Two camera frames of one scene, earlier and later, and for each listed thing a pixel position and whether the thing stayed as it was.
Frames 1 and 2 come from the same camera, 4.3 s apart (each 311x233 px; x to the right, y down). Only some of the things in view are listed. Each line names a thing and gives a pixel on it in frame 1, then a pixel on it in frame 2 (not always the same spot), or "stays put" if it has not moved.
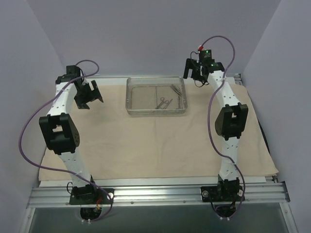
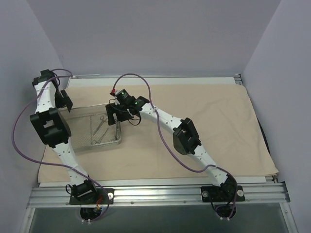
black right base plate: (222, 193) stays put
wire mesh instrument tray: (155, 96) to (90, 126)
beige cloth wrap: (113, 144) stays put
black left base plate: (88, 196) stays put
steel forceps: (176, 89) to (118, 131)
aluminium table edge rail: (237, 79) stays put
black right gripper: (194, 69) to (112, 112)
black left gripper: (90, 92) to (66, 103)
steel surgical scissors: (163, 102) to (102, 119)
